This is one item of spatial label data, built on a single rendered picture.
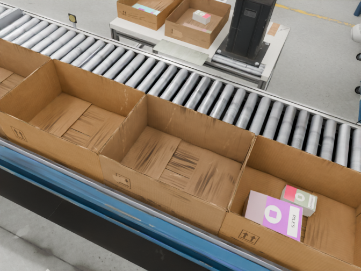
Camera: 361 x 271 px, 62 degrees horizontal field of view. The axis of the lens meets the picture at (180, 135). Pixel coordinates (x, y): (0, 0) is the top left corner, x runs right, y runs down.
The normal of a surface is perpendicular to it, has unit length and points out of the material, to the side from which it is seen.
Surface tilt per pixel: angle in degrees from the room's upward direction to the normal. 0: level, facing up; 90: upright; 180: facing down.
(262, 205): 0
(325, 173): 90
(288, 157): 89
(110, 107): 89
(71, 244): 0
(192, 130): 89
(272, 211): 0
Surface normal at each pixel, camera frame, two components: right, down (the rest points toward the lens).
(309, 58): 0.07, -0.64
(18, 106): 0.91, 0.35
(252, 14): -0.43, 0.68
